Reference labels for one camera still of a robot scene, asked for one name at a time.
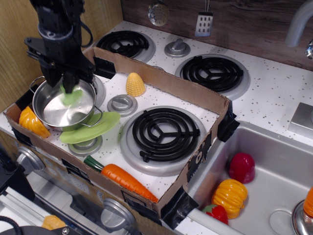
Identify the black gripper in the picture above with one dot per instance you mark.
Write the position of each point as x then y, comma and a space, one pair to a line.
61, 56

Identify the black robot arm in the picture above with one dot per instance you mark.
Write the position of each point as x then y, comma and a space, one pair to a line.
61, 17

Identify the stainless steel pot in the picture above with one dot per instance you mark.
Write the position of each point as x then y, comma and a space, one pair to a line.
49, 109

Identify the yellow toy pepper in fence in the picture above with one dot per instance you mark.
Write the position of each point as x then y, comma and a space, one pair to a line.
29, 120

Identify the light green plastic plate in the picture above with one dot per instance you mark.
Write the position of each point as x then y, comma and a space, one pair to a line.
108, 121

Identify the silver centre stove knob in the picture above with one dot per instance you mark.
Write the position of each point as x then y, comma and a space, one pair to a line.
123, 104

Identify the silver stove knob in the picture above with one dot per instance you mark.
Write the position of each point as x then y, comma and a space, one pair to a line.
123, 104
86, 148
177, 49

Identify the yellow toy corn cob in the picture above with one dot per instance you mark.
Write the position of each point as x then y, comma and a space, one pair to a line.
135, 85

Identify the silver front stove knob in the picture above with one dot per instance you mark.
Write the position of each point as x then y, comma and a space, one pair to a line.
86, 148

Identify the silver oven knob left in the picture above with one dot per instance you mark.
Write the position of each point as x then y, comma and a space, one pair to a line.
29, 160

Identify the silver oven knob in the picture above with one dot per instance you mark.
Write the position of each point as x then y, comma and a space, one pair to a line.
29, 160
116, 217

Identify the orange toy carrot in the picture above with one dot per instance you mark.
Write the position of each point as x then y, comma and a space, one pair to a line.
121, 177

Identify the front right black burner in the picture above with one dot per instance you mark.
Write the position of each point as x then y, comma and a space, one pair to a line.
159, 141

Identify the hanging metal strainer spoon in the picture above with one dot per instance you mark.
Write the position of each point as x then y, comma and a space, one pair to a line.
158, 13

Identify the silver back stove knob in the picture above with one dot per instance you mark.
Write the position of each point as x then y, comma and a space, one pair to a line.
177, 49

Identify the orange toy bottom left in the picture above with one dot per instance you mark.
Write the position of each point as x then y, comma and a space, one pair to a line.
52, 222

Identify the silver oven knob right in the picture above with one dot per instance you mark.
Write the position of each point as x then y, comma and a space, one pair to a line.
116, 217

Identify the hanging metal spatula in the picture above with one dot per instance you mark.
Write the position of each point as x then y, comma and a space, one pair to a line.
204, 21

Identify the back right black burner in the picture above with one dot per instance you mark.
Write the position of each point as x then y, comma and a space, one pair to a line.
219, 73

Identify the brown cardboard fence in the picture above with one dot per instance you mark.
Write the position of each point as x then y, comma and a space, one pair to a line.
147, 213

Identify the dark red toy vegetable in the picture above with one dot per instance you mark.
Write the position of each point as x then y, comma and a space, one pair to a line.
242, 168

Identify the yellow toy pumpkin in sink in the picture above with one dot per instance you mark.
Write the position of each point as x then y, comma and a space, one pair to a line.
231, 195

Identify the red toy strawberry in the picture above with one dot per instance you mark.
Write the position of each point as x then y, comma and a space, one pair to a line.
218, 212

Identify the stainless steel sink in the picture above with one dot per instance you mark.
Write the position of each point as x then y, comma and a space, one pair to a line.
283, 177

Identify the silver faucet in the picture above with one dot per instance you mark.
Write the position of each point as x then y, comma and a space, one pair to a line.
298, 23

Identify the orange toy at sink edge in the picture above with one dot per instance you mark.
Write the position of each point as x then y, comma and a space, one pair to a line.
308, 203

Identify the silver faucet base plate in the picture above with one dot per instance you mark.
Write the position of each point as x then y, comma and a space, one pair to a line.
302, 120

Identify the silver faucet handle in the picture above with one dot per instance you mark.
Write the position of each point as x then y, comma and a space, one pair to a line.
309, 50

